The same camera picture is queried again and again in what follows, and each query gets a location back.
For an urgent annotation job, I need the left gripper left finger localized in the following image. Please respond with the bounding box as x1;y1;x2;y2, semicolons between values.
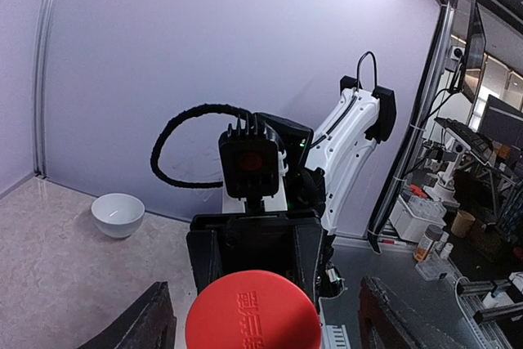
79;281;177;348

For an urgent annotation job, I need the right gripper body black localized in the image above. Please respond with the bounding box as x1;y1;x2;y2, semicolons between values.
186;209;331;296

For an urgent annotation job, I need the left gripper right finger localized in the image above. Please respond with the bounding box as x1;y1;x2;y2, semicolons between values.
358;276;462;348

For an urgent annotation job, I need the red pill bottle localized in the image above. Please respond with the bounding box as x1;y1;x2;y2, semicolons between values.
185;271;321;349

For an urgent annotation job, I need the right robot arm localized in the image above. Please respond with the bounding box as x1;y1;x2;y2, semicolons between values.
186;77;396;300

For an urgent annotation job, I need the amber capped vial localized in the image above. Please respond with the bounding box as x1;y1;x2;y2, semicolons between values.
413;224;443;262

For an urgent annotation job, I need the clear plastic storage box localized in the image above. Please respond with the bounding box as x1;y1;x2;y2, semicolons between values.
389;193;447;243

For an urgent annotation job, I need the white bottle lid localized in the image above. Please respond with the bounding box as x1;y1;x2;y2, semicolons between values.
91;193;145;239

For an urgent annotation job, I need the brown paper cup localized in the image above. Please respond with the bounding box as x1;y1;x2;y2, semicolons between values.
450;210;476;239

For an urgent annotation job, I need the black computer monitor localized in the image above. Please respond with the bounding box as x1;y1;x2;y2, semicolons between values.
458;0;486;103

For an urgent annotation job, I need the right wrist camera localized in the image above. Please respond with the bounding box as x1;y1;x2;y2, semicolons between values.
218;114;288;214

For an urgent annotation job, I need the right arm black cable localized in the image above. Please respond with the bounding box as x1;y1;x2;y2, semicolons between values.
149;102;250;190

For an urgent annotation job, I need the right aluminium corner post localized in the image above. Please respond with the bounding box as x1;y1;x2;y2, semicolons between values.
32;0;56;178

